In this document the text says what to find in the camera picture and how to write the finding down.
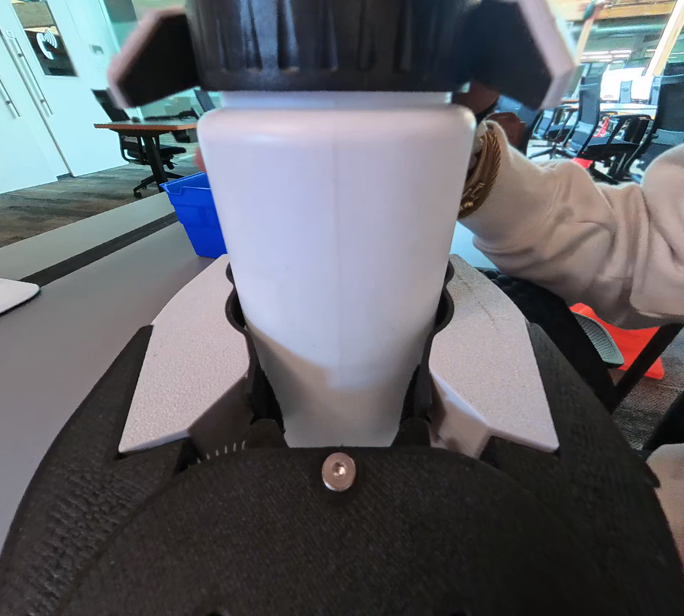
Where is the row of black office chairs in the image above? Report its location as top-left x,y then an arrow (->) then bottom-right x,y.
529,63 -> 684,184

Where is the white beaded bracelet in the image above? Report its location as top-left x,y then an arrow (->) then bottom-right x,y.
470,122 -> 489,173

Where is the gold bracelet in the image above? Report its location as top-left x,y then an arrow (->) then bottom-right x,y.
458,127 -> 503,219

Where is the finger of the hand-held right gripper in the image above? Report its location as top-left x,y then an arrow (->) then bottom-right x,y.
470,0 -> 578,110
107,7 -> 201,108

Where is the instruction sign stand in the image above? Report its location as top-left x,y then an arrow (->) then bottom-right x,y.
0,278 -> 41,315

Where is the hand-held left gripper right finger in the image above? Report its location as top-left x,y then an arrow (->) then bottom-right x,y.
426,254 -> 560,459

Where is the black round pad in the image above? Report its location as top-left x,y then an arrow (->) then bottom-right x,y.
476,269 -> 615,408

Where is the blue plastic bin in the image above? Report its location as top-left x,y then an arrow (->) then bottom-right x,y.
160,172 -> 228,259

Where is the white plastic bottle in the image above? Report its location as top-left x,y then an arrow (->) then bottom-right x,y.
197,90 -> 477,448

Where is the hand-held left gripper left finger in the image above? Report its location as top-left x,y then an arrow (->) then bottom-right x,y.
118,255 -> 257,459

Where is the person's right forearm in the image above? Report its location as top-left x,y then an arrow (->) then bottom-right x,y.
460,119 -> 684,331

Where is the black office chair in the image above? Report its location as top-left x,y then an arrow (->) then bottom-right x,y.
91,88 -> 187,199

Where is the brown wooden caddy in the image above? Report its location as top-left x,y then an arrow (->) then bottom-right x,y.
486,111 -> 527,152

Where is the white door with window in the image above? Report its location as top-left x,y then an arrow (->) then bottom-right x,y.
0,0 -> 115,179

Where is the grey mesh office chair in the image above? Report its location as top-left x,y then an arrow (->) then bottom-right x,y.
577,314 -> 684,406

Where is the wood-top office desk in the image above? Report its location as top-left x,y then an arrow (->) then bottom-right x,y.
93,119 -> 198,189

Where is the black bottle lid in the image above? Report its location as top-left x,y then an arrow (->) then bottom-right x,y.
184,0 -> 482,93

